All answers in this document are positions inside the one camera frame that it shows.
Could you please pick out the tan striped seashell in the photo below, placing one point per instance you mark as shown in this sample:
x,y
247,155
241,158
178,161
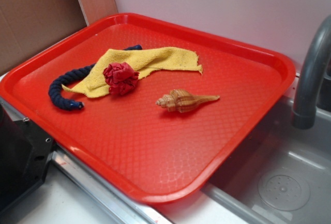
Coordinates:
x,y
180,100

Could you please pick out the brown cardboard panel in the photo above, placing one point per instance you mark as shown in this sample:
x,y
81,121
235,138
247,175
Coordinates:
x,y
30,26

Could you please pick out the grey faucet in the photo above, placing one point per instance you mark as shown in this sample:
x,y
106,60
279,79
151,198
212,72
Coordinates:
x,y
313,89

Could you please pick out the red crumpled fabric ball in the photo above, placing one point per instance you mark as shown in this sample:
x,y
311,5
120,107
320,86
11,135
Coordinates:
x,y
121,78

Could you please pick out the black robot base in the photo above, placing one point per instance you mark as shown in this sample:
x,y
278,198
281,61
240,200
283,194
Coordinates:
x,y
26,150

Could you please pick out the grey toy sink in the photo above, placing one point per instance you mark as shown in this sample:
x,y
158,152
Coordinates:
x,y
278,174

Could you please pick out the red plastic tray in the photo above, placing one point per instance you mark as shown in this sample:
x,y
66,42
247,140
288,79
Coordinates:
x,y
150,154

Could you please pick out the yellow cloth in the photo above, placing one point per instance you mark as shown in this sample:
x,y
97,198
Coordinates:
x,y
143,61

